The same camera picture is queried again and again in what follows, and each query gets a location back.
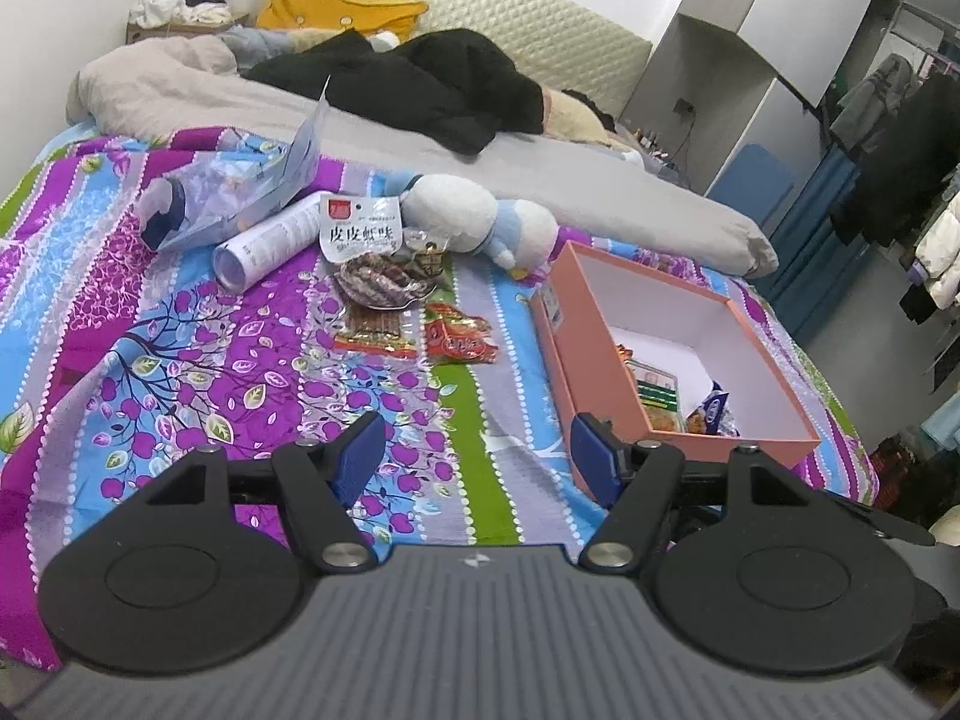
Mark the pile of clothes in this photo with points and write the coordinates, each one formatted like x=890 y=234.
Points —
x=180 y=4

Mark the quilted cream headboard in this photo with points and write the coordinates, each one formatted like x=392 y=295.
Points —
x=525 y=7

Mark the white wardrobe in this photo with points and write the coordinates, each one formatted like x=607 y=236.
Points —
x=712 y=75

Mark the purple floral bed sheet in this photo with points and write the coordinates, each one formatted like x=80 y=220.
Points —
x=187 y=360

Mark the red foil snack packet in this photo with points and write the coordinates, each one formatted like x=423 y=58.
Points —
x=461 y=337

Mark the pink cardboard box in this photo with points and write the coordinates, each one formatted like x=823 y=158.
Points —
x=585 y=390

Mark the blue curtain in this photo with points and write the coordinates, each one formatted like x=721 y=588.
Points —
x=817 y=240

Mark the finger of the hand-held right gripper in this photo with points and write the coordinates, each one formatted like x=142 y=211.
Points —
x=877 y=519

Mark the white puffer jacket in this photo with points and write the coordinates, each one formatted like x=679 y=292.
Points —
x=941 y=240

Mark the black wall socket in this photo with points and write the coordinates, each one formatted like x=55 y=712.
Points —
x=684 y=106

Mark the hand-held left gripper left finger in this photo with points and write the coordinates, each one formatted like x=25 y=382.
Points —
x=360 y=457

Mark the pale blue plastic bag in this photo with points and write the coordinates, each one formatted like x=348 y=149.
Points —
x=225 y=187

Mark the beige duvet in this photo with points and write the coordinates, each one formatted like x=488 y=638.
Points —
x=600 y=187

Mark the clear packet of orange snacks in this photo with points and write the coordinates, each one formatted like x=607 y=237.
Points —
x=667 y=418

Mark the beige plush cushion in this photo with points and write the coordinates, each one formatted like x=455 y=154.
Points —
x=570 y=116

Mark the grey hanging jacket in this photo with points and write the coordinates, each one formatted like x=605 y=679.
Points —
x=877 y=97

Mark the grey blue cloth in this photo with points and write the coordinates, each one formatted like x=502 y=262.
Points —
x=259 y=45

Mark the white cylindrical can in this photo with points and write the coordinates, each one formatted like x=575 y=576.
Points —
x=262 y=240

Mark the black clothing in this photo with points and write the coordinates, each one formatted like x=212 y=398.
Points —
x=450 y=82

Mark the blue white snack packet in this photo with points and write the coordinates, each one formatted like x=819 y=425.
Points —
x=712 y=409

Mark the white shrimp snack packet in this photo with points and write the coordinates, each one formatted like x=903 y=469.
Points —
x=360 y=229

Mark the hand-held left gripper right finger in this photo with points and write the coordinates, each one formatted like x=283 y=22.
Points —
x=594 y=457

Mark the yellow pillow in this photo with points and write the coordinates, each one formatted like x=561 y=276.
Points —
x=322 y=7

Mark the white blue plush toy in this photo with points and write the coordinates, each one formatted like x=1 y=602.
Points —
x=450 y=210

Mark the black hanging coat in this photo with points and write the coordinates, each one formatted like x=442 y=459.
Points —
x=907 y=165

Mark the green snack packet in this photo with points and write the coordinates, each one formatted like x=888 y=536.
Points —
x=658 y=386

